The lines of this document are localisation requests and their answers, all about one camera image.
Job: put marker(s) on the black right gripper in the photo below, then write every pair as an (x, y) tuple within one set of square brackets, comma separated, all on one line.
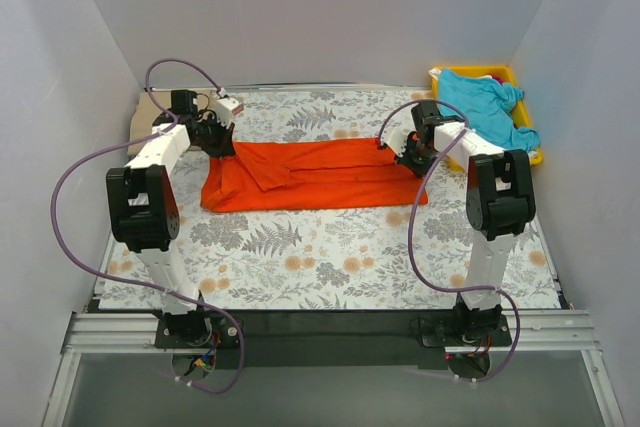
[(409, 158)]

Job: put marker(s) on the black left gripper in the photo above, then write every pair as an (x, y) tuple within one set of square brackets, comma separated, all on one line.
[(221, 140)]

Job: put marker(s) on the orange t shirt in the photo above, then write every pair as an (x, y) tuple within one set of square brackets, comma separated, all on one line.
[(332, 174)]

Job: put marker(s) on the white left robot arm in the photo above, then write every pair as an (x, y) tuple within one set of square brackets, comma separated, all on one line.
[(143, 210)]

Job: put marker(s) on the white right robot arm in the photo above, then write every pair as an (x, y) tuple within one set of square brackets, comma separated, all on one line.
[(499, 205)]

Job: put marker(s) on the beige folded cloth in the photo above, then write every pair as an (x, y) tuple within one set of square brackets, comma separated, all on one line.
[(146, 112)]

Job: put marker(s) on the floral patterned table mat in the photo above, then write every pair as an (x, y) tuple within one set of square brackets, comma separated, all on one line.
[(371, 258)]

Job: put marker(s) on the blue t shirt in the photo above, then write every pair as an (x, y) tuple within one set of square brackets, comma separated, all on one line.
[(488, 104)]

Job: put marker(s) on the white cloth in bin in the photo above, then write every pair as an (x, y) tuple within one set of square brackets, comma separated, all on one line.
[(435, 73)]

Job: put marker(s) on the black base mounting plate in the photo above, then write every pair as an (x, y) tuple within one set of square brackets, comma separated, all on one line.
[(332, 338)]

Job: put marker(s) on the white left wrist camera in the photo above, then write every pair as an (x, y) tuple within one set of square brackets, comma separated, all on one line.
[(224, 110)]

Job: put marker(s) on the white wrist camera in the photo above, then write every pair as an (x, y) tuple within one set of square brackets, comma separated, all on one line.
[(397, 141), (224, 110)]

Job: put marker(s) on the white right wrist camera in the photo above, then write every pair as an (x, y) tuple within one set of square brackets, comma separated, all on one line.
[(397, 141)]

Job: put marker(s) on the aluminium frame rail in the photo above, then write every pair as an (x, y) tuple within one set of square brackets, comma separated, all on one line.
[(541, 330)]

